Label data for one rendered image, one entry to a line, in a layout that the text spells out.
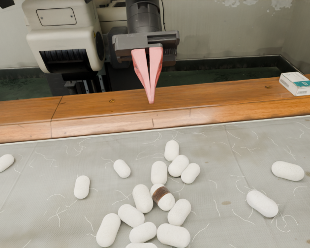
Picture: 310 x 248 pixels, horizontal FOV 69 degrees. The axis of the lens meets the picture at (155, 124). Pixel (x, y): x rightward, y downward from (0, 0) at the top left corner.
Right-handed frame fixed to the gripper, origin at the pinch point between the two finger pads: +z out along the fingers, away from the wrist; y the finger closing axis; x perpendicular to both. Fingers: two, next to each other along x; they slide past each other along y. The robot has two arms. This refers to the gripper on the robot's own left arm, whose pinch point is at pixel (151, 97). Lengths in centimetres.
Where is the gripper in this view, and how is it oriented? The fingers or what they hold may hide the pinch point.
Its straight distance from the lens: 35.4
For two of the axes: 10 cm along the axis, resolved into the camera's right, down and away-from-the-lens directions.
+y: 10.0, -0.9, 0.2
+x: -0.1, 2.0, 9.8
